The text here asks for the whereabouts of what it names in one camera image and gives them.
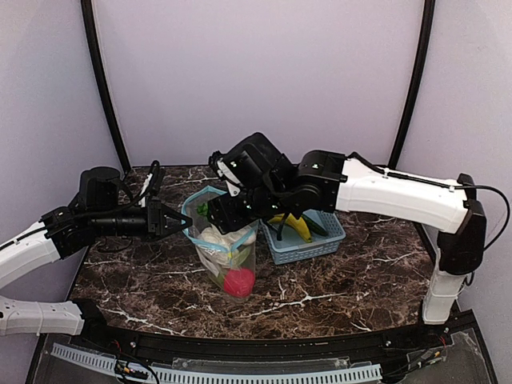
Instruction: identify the white cauliflower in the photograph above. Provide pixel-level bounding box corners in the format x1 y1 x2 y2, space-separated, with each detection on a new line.
198 226 234 277

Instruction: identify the clear zip top bag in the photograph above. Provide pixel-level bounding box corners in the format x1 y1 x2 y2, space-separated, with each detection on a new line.
182 186 258 302

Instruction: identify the green cucumber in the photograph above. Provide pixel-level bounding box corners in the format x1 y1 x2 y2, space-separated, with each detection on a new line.
302 215 328 237

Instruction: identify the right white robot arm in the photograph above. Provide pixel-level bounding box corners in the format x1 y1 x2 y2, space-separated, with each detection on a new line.
208 133 487 325

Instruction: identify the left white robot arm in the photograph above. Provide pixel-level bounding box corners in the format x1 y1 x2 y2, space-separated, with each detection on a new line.
1 162 193 336

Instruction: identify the yellow banana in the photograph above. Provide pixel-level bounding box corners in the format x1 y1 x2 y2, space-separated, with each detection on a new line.
267 214 313 243

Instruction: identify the light blue plastic basket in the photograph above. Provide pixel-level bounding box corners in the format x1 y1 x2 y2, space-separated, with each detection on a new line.
259 210 346 266

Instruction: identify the white slotted cable duct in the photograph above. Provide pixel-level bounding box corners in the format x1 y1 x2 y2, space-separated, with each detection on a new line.
51 343 382 383

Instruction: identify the left black frame post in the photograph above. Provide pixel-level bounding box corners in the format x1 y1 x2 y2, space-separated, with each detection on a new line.
80 0 131 175

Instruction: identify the black frame post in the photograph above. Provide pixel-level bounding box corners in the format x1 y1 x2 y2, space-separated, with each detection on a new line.
80 0 131 175
387 0 436 169

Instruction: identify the right black frame post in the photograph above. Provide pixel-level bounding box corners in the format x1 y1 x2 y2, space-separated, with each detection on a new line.
387 0 436 169

